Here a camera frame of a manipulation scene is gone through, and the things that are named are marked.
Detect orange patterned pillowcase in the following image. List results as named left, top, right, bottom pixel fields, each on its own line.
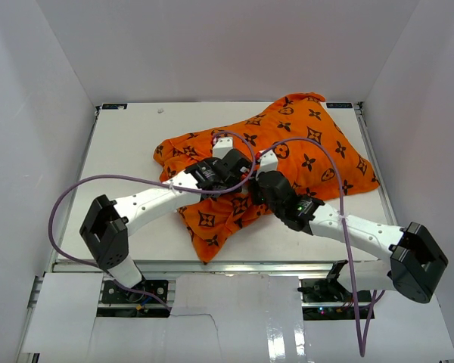
left=153, top=93, right=379, bottom=263

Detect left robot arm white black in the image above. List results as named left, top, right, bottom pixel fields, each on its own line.
left=79, top=149, right=252, bottom=302

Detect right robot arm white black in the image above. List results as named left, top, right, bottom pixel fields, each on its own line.
left=251, top=171, right=449, bottom=304

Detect right blue table label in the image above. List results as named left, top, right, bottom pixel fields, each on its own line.
left=326, top=102, right=353, bottom=109

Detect blue table label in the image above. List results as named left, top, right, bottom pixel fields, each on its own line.
left=326, top=102, right=353, bottom=109
left=101, top=103, right=128, bottom=110

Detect left blue table label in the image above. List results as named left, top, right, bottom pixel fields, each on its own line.
left=101, top=103, right=128, bottom=110

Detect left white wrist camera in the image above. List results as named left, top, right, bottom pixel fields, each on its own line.
left=212, top=137, right=234, bottom=159

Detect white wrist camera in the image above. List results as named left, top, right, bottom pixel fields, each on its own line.
left=256, top=150, right=278, bottom=174
left=212, top=137, right=234, bottom=159

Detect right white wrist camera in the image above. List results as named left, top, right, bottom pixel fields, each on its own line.
left=256, top=150, right=278, bottom=174

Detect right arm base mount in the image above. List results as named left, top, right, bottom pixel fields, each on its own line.
left=297, top=260, right=356, bottom=321

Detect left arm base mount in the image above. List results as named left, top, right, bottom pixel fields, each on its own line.
left=100, top=280, right=169, bottom=306

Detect aluminium front rail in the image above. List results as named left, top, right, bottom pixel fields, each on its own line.
left=52, top=259, right=387, bottom=275

